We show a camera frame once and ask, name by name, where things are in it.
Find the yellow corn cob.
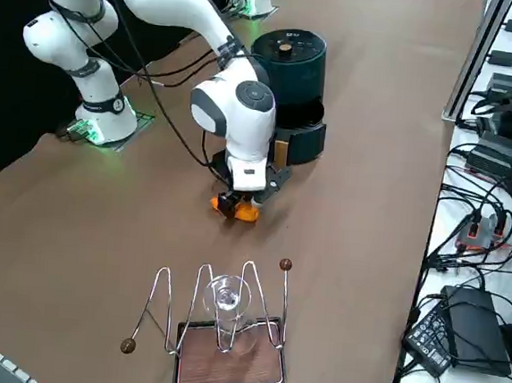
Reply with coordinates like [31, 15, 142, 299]
[207, 194, 262, 226]

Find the dark green air fryer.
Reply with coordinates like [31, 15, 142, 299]
[244, 24, 332, 118]

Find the clear glass goblet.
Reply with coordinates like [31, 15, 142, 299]
[199, 272, 264, 358]

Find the orange grey usb hub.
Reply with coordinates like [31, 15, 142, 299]
[454, 207, 512, 256]

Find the black adapter white label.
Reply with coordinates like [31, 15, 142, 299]
[398, 298, 458, 379]

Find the black power brick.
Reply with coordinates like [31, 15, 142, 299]
[433, 283, 512, 377]

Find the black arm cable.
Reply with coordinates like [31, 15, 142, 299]
[76, 0, 249, 186]

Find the aluminium upright post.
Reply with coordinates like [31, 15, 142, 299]
[441, 0, 512, 128]

